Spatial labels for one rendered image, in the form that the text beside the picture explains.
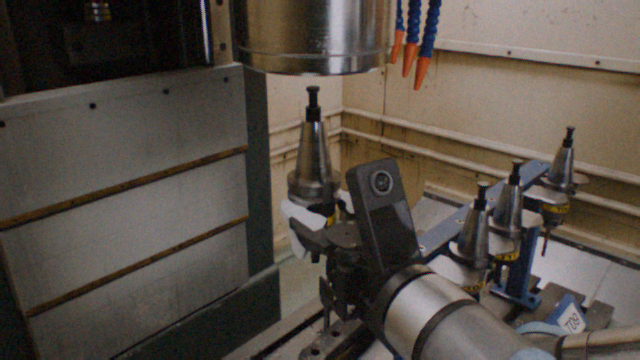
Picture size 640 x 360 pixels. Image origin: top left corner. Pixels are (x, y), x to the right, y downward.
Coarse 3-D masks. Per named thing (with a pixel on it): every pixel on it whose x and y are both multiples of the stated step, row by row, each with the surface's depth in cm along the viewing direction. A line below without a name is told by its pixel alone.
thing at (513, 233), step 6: (492, 216) 80; (492, 222) 78; (528, 222) 78; (492, 228) 77; (498, 228) 76; (504, 228) 76; (510, 228) 76; (516, 228) 76; (522, 228) 77; (498, 234) 76; (504, 234) 76; (510, 234) 76; (516, 234) 76; (522, 234) 77; (516, 240) 76; (522, 240) 78
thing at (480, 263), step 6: (450, 246) 71; (492, 246) 72; (450, 252) 71; (456, 252) 70; (492, 252) 70; (450, 258) 72; (456, 258) 70; (462, 258) 69; (468, 258) 69; (474, 258) 69; (480, 258) 69; (486, 258) 69; (492, 258) 70; (468, 264) 69; (474, 264) 68; (480, 264) 68; (486, 264) 69; (492, 264) 71; (480, 270) 69
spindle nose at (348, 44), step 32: (256, 0) 43; (288, 0) 42; (320, 0) 41; (352, 0) 42; (384, 0) 44; (256, 32) 44; (288, 32) 43; (320, 32) 42; (352, 32) 43; (384, 32) 45; (256, 64) 46; (288, 64) 44; (320, 64) 44; (352, 64) 45; (384, 64) 47
